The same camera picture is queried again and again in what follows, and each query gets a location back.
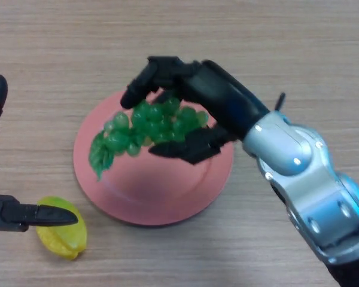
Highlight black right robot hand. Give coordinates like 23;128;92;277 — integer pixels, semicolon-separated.
120;56;271;165

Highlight yellow starfruit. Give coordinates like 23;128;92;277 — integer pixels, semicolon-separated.
36;196;88;261

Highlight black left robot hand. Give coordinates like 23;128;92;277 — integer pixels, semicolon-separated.
0;74;79;233

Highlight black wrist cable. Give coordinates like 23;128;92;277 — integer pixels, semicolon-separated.
275;92;287;112

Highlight pink round plate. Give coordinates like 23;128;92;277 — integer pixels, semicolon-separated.
72;89;235;226

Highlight green grapes bunch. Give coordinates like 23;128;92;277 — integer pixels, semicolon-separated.
88;97;210;181

